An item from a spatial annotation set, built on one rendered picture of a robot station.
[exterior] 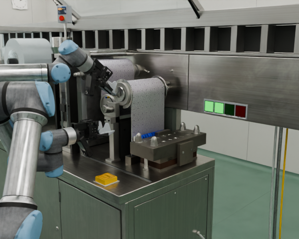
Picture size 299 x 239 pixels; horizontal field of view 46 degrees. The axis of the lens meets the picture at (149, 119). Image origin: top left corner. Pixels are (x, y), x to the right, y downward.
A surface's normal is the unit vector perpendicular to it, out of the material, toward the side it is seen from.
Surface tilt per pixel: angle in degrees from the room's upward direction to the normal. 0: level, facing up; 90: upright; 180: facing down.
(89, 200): 90
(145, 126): 90
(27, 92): 53
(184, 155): 90
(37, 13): 90
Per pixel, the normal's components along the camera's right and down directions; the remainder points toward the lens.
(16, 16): 0.70, 0.15
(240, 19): -0.71, 0.15
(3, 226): -0.03, -0.46
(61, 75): 0.32, 0.21
